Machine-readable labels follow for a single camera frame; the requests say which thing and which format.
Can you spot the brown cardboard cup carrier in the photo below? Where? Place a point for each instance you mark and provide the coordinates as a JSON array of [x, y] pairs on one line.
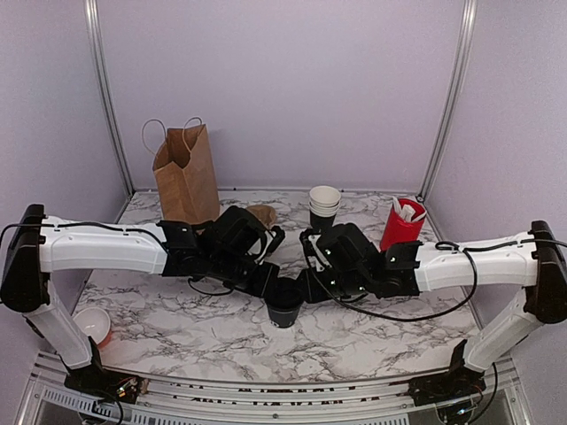
[[266, 214]]

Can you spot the black plastic cup lid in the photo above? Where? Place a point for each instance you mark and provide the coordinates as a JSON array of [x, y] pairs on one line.
[[285, 295]]

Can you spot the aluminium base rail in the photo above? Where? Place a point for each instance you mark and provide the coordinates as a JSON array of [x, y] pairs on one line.
[[175, 400]]

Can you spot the white and orange bowl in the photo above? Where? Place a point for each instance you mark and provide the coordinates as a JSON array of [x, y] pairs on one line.
[[96, 323]]

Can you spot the stack of paper cups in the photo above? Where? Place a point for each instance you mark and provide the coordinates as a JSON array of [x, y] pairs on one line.
[[324, 202]]

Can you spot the red cylindrical container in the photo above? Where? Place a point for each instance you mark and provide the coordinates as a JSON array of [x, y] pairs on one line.
[[398, 231]]

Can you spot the brown paper bag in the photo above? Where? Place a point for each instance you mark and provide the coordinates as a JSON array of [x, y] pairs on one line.
[[183, 169]]

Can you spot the right aluminium frame post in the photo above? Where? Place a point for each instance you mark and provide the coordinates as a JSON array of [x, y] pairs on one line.
[[460, 66]]

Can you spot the aluminium frame post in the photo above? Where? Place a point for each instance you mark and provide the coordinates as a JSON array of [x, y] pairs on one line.
[[104, 88], [460, 66]]

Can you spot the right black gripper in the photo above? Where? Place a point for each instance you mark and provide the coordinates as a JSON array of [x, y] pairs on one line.
[[308, 285]]

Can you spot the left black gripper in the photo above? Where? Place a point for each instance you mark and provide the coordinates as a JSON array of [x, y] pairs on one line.
[[269, 274]]

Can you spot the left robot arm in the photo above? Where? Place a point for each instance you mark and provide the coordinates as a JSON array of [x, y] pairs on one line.
[[42, 245]]

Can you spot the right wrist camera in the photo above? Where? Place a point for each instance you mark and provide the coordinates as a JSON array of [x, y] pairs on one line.
[[314, 258]]

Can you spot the black paper coffee cup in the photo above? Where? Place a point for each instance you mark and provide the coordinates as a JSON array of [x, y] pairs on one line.
[[283, 317]]

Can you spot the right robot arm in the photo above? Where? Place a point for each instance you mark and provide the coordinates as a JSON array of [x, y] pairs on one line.
[[532, 260]]

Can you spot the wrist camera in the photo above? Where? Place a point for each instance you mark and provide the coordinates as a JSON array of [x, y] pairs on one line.
[[274, 237], [314, 258]]

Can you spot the left aluminium frame post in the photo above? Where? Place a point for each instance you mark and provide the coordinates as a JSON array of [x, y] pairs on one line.
[[104, 88]]

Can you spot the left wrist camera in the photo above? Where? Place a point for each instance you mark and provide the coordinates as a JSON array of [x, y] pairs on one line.
[[274, 237]]

